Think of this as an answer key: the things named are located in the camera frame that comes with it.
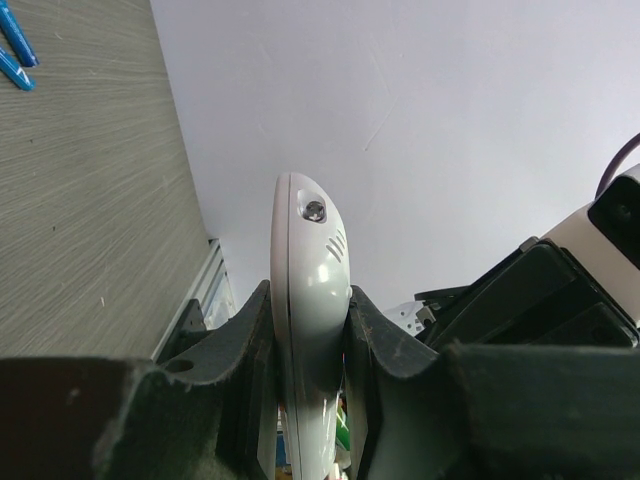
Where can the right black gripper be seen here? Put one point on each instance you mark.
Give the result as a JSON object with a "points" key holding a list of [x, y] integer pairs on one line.
{"points": [[538, 295]]}

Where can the green battery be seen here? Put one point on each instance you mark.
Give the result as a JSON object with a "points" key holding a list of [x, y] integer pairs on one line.
{"points": [[342, 429]]}

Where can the white remote control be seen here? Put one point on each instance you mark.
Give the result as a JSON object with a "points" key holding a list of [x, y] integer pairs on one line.
{"points": [[310, 294]]}

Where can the blue battery right lower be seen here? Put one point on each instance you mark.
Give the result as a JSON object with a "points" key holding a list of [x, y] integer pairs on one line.
{"points": [[15, 72]]}

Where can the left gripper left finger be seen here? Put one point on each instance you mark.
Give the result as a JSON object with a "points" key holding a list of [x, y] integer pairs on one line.
{"points": [[208, 413]]}

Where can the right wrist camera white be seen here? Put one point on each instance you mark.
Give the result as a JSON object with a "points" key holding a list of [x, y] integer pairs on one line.
{"points": [[603, 236]]}

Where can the blue battery right upper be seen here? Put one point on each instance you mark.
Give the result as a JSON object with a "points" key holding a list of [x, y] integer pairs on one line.
{"points": [[16, 37]]}

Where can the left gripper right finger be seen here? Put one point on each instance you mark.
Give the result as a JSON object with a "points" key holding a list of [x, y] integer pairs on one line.
{"points": [[486, 411]]}

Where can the blue battery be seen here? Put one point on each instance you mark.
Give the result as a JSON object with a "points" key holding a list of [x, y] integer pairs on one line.
{"points": [[16, 37], [15, 72]]}

